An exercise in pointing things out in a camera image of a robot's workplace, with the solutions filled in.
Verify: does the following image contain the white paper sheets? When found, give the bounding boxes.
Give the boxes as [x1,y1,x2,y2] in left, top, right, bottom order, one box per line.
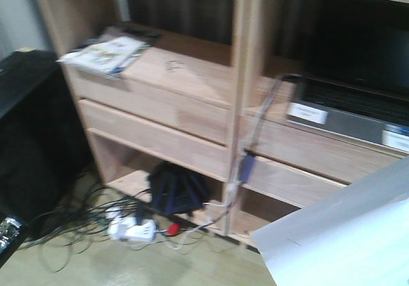
[251,159,408,285]

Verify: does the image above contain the wooden shelf unit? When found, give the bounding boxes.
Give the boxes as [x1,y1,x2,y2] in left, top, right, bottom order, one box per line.
[30,0,409,245]

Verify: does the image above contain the grey usb hub adapter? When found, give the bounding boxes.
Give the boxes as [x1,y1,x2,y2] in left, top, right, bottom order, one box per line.
[238,150,256,184]

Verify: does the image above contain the black wifi router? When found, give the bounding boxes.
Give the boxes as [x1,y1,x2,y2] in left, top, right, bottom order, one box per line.
[147,162,210,215]

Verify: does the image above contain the stack of magazines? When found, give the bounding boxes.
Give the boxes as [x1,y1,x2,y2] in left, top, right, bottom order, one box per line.
[58,26,161,79]

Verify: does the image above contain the white power strip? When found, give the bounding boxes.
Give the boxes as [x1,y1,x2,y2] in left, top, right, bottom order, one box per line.
[105,207,157,242]

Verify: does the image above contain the grey laptop computer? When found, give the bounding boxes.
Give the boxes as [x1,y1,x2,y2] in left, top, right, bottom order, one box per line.
[286,20,408,152]

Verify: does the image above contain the white cable left of laptop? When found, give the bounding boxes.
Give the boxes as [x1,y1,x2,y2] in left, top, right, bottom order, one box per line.
[166,73,288,251]

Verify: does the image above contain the black cable left of laptop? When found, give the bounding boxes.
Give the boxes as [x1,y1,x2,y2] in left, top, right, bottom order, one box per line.
[244,73,301,154]

